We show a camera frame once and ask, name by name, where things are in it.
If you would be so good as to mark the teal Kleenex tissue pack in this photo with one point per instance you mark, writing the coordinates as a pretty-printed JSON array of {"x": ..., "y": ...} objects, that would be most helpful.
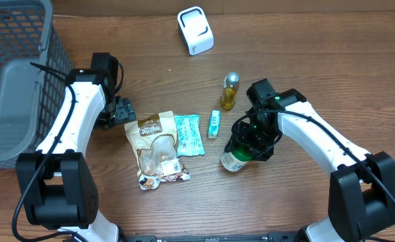
[{"x": 214, "y": 124}]

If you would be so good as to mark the green lid white jar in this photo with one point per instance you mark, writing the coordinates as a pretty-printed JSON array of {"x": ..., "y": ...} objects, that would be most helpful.
[{"x": 235, "y": 160}]

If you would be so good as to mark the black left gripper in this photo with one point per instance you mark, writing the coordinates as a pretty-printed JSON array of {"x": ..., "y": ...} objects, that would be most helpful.
[{"x": 126, "y": 112}]

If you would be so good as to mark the brown snack packet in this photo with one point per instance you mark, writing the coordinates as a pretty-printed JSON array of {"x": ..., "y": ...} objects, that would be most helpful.
[{"x": 153, "y": 142}]

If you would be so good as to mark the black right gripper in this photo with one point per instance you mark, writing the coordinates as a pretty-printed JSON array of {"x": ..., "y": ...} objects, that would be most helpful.
[{"x": 251, "y": 144}]

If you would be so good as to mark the grey plastic mesh basket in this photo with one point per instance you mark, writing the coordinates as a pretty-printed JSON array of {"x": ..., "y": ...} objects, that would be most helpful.
[{"x": 30, "y": 99}]

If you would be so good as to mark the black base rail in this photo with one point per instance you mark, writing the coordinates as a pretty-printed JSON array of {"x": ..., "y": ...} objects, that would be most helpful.
[{"x": 211, "y": 238}]

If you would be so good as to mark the white barcode scanner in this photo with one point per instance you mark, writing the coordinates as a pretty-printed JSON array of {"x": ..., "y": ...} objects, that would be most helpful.
[{"x": 195, "y": 30}]

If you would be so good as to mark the clear yellow liquid bottle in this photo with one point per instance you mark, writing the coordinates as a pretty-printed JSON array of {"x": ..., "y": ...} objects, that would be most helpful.
[{"x": 230, "y": 88}]

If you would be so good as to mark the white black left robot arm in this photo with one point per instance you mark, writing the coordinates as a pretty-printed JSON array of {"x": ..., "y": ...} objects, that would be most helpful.
[{"x": 57, "y": 189}]

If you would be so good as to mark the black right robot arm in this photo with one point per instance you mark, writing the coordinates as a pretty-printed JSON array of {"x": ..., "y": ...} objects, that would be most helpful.
[{"x": 361, "y": 198}]

